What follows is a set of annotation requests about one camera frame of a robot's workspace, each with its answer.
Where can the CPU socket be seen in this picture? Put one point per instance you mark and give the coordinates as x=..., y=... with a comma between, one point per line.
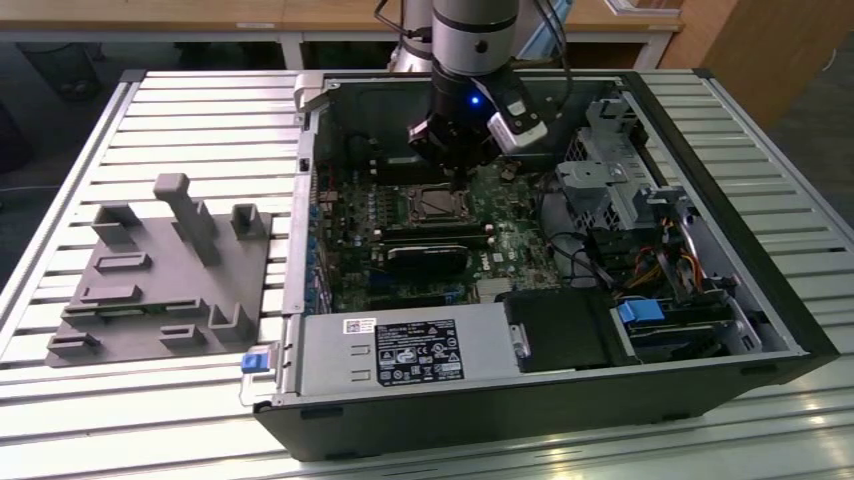
x=405, y=220

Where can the pale blue teach pendant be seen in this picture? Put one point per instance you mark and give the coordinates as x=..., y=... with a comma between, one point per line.
x=542, y=40

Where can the green motherboard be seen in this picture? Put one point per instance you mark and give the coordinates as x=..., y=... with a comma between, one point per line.
x=521, y=250

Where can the black fan graphics card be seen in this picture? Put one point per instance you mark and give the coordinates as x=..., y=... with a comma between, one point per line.
x=428, y=260

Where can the white plastic tray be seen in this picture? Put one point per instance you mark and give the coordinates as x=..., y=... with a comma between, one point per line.
x=641, y=6

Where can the silver finned heatsink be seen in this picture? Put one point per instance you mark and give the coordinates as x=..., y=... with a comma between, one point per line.
x=490, y=290

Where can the black plastic shroud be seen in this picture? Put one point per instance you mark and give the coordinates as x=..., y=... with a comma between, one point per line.
x=568, y=330

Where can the wooden cabinet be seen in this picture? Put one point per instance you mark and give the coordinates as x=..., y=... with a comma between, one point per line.
x=768, y=50

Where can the blue disk carrier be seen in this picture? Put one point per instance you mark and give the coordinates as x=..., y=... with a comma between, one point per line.
x=641, y=312

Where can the grey parts rack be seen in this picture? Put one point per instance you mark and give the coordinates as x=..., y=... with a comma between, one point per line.
x=167, y=280

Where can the black hard disk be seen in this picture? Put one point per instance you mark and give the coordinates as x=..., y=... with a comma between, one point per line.
x=681, y=335

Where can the silver power supply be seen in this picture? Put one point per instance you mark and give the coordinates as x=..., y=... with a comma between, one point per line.
x=321, y=380

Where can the blue case latch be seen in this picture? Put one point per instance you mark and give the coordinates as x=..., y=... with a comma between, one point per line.
x=256, y=362

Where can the green RAM stick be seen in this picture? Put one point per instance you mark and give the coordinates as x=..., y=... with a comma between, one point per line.
x=130, y=312

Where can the black open PC case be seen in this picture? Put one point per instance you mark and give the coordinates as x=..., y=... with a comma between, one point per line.
x=534, y=430

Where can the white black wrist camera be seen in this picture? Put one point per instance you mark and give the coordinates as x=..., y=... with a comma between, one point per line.
x=517, y=120

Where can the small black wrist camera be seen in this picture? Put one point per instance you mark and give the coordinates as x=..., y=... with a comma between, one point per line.
x=421, y=142

